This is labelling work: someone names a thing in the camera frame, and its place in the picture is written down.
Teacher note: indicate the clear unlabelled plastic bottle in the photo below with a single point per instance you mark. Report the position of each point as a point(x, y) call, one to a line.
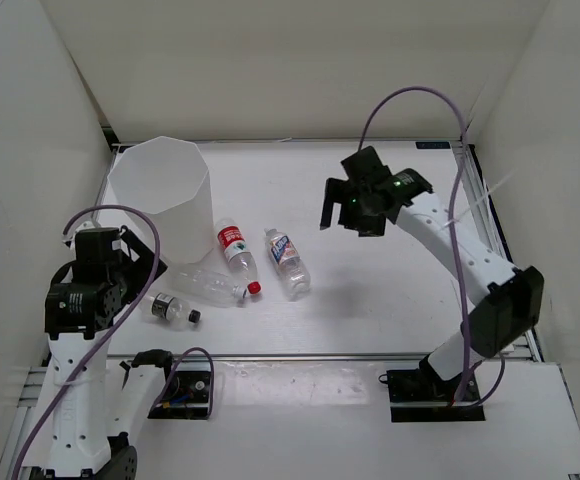
point(211, 287)

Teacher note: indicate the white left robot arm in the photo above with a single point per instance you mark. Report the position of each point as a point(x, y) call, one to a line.
point(88, 300)

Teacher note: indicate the white octagonal plastic bin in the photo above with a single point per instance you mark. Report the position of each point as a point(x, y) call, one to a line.
point(169, 181)

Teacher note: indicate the red label plastic bottle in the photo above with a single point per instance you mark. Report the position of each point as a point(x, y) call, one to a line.
point(237, 254)

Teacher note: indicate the aluminium table edge rail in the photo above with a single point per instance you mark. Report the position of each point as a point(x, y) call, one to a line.
point(521, 354)

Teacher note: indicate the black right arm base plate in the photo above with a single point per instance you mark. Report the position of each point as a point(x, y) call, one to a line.
point(414, 401)

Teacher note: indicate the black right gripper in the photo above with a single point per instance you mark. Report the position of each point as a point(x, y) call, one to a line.
point(367, 228)

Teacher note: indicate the orange label plastic bottle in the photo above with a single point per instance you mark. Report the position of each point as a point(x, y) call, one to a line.
point(288, 264)

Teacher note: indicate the black label plastic bottle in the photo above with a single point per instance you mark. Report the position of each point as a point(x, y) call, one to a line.
point(168, 310)

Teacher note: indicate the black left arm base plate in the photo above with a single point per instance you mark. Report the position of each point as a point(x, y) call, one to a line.
point(187, 398)

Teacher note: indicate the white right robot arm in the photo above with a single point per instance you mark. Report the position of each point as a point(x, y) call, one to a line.
point(499, 301)

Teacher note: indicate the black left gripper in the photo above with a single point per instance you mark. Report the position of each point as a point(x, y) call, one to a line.
point(141, 266)

